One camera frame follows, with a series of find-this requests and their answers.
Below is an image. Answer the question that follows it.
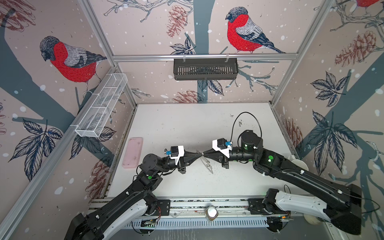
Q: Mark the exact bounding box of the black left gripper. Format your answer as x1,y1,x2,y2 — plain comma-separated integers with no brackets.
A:
154,150,201,176

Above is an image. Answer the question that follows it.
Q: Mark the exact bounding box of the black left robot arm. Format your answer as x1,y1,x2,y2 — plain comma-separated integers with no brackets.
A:
64,152,203,240

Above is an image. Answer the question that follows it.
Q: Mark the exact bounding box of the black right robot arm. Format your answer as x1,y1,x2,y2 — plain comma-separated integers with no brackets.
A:
203,130,362,235

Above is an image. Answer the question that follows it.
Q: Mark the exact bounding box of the pink rectangular tray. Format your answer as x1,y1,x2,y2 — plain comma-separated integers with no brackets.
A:
122,137,144,169

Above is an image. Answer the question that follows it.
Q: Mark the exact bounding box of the round silver knob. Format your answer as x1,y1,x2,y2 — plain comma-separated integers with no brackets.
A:
205,206,219,221

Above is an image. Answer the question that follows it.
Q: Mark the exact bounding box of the white ceramic mug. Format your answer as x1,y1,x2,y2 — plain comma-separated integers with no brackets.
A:
289,155,309,171

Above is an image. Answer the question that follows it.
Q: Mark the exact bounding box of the dark grey hanging shelf basket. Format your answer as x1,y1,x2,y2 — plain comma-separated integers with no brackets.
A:
174,58,239,81

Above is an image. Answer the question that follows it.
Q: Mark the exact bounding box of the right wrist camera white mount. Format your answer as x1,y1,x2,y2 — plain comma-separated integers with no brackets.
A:
212,138,233,158

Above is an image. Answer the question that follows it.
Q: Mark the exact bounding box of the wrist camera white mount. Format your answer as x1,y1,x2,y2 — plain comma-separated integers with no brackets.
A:
212,138,233,158
165,146,185,165

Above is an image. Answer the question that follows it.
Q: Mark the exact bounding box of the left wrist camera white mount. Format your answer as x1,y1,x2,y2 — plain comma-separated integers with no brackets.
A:
165,146,185,165

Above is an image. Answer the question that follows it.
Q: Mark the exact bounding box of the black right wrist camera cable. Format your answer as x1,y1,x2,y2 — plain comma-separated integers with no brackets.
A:
230,111,263,142

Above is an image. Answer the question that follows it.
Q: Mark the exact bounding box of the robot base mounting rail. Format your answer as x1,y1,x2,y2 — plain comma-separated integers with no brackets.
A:
88,196,292,232

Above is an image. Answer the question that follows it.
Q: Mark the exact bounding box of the white wire mesh basket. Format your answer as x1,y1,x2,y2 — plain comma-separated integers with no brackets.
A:
75,73,128,138

